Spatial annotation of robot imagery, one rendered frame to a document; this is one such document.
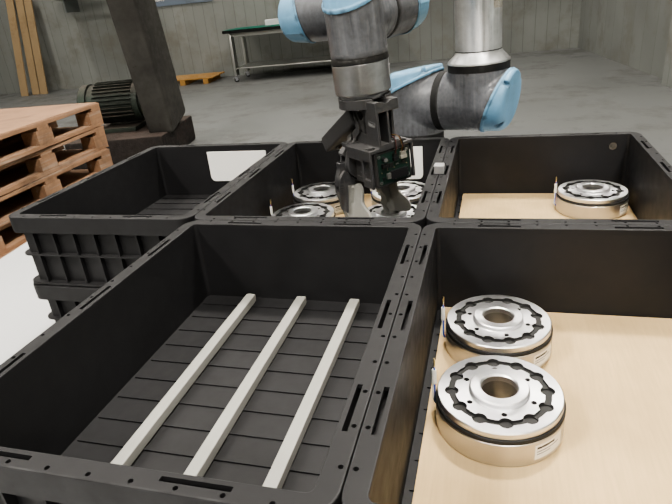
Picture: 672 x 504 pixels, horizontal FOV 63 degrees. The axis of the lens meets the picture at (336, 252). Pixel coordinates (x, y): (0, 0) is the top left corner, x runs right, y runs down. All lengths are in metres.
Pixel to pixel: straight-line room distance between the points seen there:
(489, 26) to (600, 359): 0.68
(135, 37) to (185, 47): 6.81
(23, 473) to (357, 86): 0.55
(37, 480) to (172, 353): 0.28
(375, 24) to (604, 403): 0.49
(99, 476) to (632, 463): 0.38
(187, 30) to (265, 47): 1.54
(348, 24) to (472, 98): 0.43
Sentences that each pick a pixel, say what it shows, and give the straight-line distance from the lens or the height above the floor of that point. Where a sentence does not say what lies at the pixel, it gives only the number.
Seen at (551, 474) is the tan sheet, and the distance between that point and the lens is 0.48.
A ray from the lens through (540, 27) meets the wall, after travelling 11.05.
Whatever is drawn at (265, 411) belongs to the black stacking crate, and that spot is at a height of 0.83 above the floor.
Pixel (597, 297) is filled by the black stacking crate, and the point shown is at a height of 0.85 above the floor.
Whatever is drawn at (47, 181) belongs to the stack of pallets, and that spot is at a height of 0.48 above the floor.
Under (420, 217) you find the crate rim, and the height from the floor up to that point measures 0.93.
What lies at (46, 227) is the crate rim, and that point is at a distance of 0.88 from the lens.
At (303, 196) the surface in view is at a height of 0.86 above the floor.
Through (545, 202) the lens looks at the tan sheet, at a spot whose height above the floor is 0.83.
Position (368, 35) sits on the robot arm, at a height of 1.12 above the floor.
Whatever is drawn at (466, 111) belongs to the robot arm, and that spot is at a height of 0.95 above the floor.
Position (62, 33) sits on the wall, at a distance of 12.91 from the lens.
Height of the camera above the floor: 1.17
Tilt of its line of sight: 25 degrees down
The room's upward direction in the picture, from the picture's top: 6 degrees counter-clockwise
